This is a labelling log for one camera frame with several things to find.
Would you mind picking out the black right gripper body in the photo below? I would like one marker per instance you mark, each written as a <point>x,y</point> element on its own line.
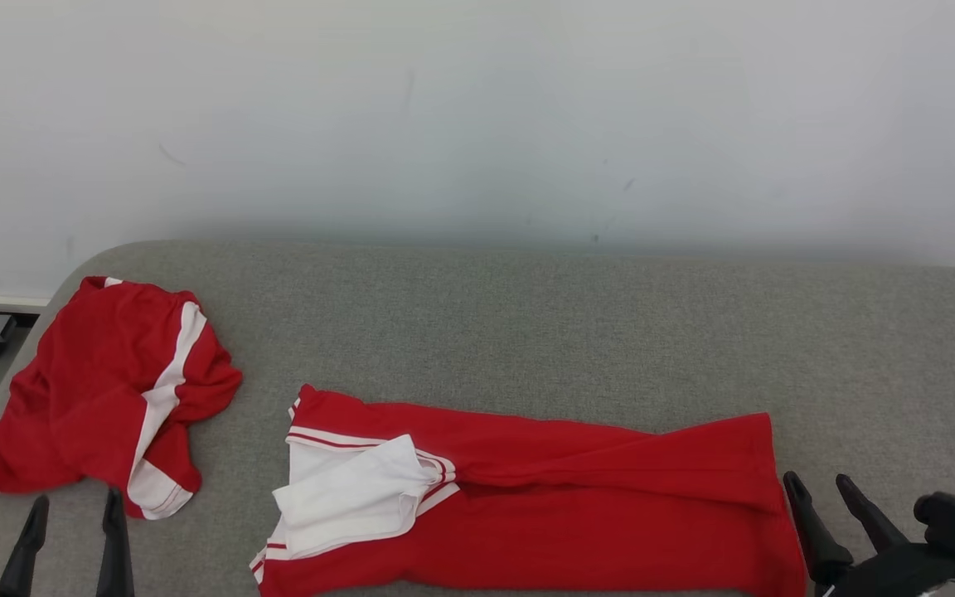
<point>884,576</point>

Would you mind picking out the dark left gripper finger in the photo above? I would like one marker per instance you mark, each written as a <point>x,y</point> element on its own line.
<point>115,564</point>
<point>26,564</point>

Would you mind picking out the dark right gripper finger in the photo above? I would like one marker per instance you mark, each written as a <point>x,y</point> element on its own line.
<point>817,539</point>
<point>871,518</point>

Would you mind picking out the red shorts with white stripes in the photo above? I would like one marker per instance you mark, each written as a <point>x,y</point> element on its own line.
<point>88,390</point>

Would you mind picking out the red jersey with white sleeves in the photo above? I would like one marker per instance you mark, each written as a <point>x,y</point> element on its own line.
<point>593,531</point>

